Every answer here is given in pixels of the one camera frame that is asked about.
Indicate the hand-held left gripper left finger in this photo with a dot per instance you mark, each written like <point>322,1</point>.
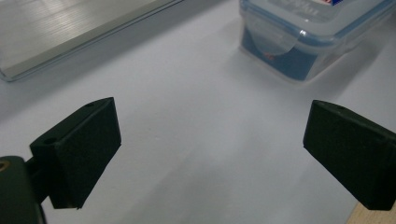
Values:
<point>77,155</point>

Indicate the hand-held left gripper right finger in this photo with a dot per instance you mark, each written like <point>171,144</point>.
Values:
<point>355,155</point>

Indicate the small clear food container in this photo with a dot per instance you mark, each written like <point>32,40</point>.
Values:
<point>280,62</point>

